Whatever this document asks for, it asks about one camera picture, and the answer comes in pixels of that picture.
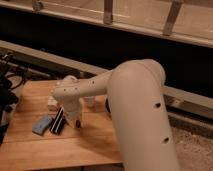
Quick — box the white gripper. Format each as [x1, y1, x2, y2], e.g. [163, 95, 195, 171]
[62, 100, 83, 127]

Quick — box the dark red pepper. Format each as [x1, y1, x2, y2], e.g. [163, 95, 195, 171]
[75, 120, 81, 128]

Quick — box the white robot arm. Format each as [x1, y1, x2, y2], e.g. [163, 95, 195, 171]
[53, 59, 181, 171]

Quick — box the black white striped block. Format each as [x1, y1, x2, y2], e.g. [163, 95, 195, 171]
[50, 108, 66, 135]

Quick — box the white bottle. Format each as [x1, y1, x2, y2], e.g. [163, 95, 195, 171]
[47, 94, 58, 111]

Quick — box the blue sponge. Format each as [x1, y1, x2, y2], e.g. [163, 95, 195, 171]
[32, 115, 53, 135]

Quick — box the black bowl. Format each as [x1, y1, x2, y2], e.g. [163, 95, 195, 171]
[105, 98, 111, 117]

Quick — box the black equipment with cables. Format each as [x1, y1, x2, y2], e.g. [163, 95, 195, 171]
[0, 53, 25, 145]

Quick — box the metal rail frame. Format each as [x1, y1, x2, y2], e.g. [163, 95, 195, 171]
[0, 0, 213, 48]

